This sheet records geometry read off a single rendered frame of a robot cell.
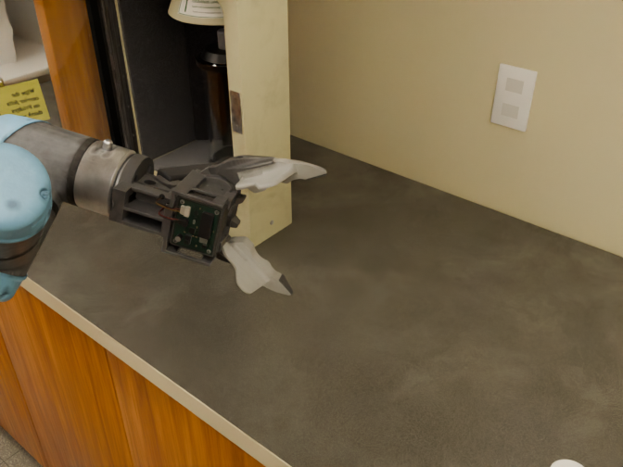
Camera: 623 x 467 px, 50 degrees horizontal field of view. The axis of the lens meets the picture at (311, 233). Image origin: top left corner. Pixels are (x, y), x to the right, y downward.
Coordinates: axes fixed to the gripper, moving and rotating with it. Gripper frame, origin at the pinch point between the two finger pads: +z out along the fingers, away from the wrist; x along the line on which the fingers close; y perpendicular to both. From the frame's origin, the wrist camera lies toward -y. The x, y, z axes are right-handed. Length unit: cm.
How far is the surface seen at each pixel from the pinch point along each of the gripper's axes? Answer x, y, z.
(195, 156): -19, -57, -30
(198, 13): 11, -40, -29
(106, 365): -48, -23, -29
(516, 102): 8, -59, 26
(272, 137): -5.6, -41.5, -13.2
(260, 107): -0.2, -38.3, -15.7
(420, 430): -24.6, -4.5, 20.3
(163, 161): -21, -53, -35
